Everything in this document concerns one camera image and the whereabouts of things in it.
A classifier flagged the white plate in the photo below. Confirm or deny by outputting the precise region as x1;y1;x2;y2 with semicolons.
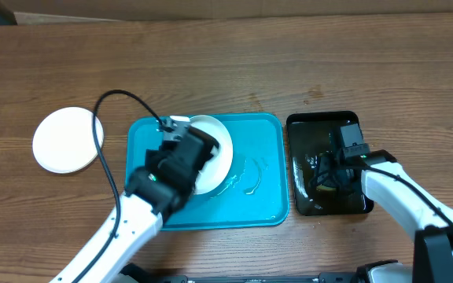
190;115;233;195
32;107;104;174

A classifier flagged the green yellow sponge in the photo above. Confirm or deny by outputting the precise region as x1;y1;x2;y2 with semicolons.
315;185;337;192

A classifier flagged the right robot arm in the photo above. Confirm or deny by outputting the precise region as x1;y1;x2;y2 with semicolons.
309;150;453;282

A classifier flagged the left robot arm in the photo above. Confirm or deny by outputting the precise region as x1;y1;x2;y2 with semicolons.
53;127;221;283

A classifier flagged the black water tray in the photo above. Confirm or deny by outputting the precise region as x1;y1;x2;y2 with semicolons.
286;111;374;216

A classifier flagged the teal plastic tray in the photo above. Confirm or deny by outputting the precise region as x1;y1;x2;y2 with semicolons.
125;112;289;231

